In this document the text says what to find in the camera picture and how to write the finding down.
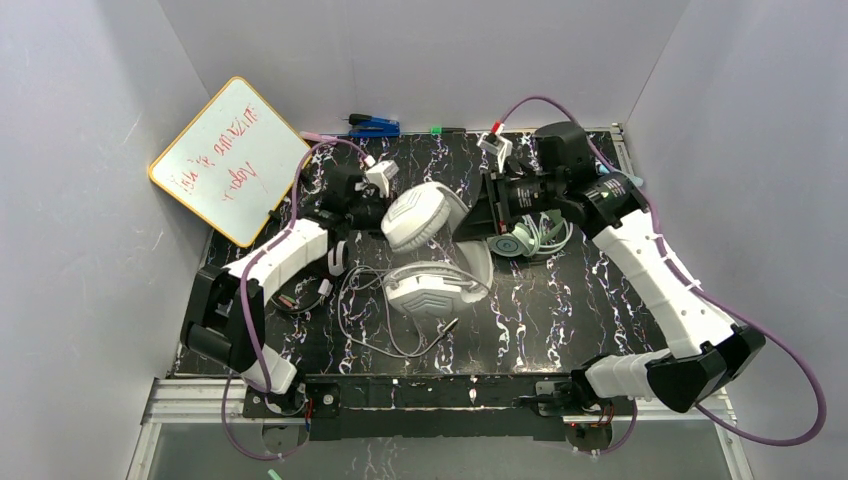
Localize mint green headphones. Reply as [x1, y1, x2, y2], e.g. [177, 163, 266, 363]
[487, 210, 574, 258]

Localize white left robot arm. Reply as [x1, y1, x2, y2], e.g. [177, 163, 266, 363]
[180, 160, 398, 395]

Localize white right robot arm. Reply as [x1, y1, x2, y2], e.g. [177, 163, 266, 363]
[454, 121, 766, 413]

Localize blue marker pen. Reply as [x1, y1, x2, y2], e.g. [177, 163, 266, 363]
[347, 113, 401, 138]

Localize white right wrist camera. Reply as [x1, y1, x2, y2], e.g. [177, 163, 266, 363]
[477, 122, 513, 173]

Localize yellow framed whiteboard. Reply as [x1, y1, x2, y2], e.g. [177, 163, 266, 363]
[148, 76, 309, 247]

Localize green black marker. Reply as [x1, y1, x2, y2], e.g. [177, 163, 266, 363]
[429, 126, 467, 135]

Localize grey white headphones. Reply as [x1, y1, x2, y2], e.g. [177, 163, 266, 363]
[380, 182, 494, 318]

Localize pink marker pen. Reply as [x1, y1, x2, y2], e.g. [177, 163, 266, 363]
[300, 131, 338, 144]

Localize white grey headphone cable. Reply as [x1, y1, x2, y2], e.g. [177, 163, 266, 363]
[336, 264, 462, 360]

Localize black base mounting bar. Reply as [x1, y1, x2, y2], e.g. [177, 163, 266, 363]
[306, 373, 584, 441]

